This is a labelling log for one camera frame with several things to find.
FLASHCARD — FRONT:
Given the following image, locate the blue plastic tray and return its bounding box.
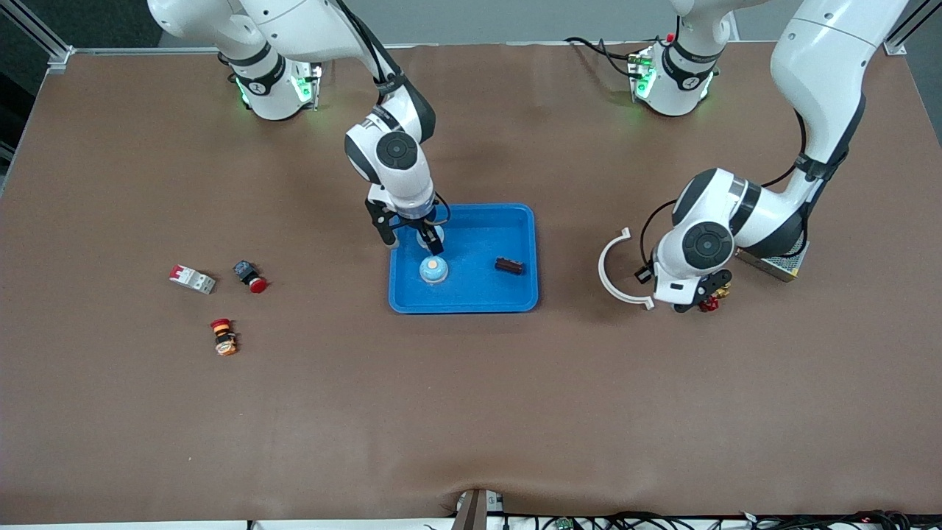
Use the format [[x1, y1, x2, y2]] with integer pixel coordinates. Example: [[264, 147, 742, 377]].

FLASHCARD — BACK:
[[388, 203, 540, 315]]

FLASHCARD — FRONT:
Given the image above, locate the metal mesh power supply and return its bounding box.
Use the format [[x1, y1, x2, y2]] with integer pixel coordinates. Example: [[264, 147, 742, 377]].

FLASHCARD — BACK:
[[736, 239, 811, 283]]

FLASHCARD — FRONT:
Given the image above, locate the red black emergency button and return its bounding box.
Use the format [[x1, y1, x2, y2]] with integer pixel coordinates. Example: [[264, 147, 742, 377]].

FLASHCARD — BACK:
[[233, 260, 269, 294]]

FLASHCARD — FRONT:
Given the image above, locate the brown table mat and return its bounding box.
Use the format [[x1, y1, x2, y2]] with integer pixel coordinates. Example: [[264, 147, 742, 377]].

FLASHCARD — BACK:
[[0, 40, 942, 525]]

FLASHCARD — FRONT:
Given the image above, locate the white red circuit breaker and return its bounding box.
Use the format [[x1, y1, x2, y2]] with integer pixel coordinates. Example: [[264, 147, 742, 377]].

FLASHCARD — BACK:
[[169, 264, 217, 295]]

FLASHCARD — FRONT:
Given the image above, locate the red handled brass valve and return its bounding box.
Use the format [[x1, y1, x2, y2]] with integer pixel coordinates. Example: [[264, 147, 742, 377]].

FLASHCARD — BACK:
[[696, 280, 733, 314]]

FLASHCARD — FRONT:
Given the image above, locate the white curved plastic bracket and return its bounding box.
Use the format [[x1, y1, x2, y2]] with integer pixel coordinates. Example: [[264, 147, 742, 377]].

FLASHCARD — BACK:
[[598, 227, 656, 311]]

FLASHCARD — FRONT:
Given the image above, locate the black right base cable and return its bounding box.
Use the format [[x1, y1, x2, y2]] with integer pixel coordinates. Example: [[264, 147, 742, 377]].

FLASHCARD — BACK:
[[294, 44, 326, 111]]

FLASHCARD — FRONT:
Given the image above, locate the black base cable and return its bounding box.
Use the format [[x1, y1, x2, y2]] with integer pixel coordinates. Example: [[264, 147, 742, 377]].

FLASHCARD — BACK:
[[563, 35, 641, 78], [294, 44, 326, 111]]

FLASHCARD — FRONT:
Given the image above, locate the red yellow push button switch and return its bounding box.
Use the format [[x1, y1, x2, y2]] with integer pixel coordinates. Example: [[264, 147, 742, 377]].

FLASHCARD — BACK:
[[210, 318, 238, 358]]

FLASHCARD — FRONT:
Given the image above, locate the black left base cable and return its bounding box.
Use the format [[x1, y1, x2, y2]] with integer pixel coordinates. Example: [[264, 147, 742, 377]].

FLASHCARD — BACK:
[[563, 35, 641, 78]]

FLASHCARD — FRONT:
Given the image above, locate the aluminium frame post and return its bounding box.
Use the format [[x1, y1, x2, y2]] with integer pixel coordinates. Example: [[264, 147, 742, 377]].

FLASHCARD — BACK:
[[0, 0, 76, 74], [882, 0, 934, 57]]

